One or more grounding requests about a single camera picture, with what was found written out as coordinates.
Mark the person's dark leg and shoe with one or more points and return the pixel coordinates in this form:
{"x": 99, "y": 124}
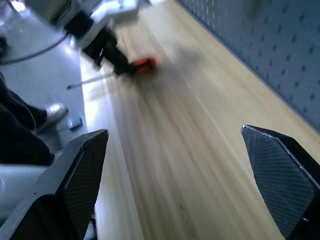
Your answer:
{"x": 17, "y": 130}

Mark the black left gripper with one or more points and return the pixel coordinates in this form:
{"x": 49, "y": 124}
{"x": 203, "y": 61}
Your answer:
{"x": 103, "y": 46}

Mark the shiny silver rounded part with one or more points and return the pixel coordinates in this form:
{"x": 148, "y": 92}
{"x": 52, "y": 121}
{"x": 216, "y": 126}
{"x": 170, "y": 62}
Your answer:
{"x": 55, "y": 112}

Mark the orange and black screwdriver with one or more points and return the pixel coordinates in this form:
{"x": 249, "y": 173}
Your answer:
{"x": 146, "y": 64}

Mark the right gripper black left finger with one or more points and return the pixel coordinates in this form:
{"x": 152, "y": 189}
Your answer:
{"x": 80, "y": 185}

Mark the small dark floor block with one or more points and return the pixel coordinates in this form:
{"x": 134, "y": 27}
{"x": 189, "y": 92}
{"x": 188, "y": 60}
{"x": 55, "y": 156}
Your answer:
{"x": 75, "y": 123}

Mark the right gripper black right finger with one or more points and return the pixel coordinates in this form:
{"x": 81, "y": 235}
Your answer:
{"x": 282, "y": 180}

